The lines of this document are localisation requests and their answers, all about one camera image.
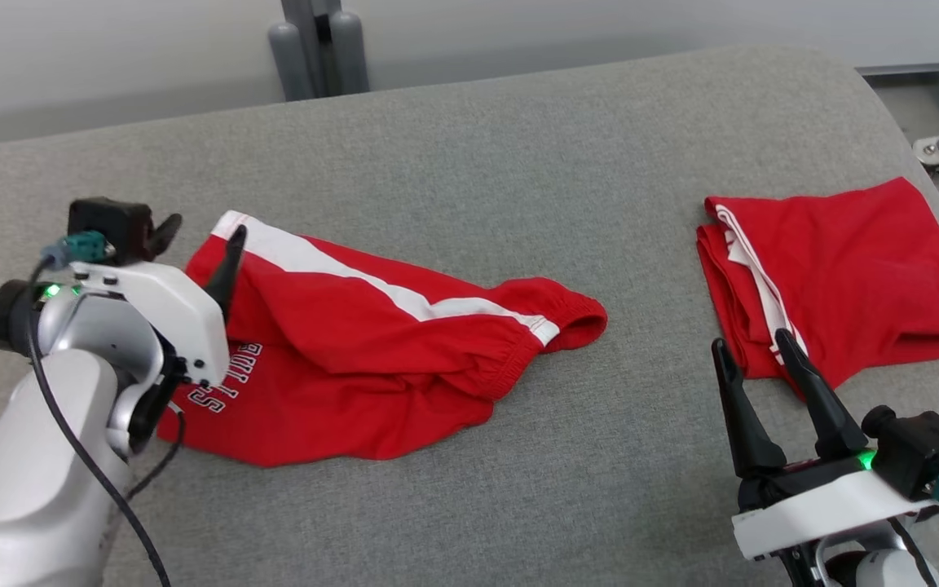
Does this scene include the grey metal stand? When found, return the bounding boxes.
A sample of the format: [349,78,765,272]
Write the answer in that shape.
[267,0,371,102]

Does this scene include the red basketball jersey white sleeves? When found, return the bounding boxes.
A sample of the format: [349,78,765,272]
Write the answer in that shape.
[695,176,939,401]

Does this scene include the short thin black cable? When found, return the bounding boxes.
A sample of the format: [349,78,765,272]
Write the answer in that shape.
[126,404,187,500]

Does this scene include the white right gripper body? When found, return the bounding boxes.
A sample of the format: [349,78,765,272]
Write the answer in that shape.
[730,449,939,563]

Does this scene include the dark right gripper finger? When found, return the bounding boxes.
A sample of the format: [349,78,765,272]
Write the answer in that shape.
[774,327,870,460]
[710,338,788,480]

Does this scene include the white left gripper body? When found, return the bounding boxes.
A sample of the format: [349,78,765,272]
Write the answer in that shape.
[70,260,231,389]

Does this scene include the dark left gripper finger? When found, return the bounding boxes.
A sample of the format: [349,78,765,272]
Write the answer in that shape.
[151,213,184,258]
[204,225,249,321]

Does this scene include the red shorts with white stripe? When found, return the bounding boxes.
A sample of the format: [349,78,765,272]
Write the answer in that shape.
[155,210,610,469]

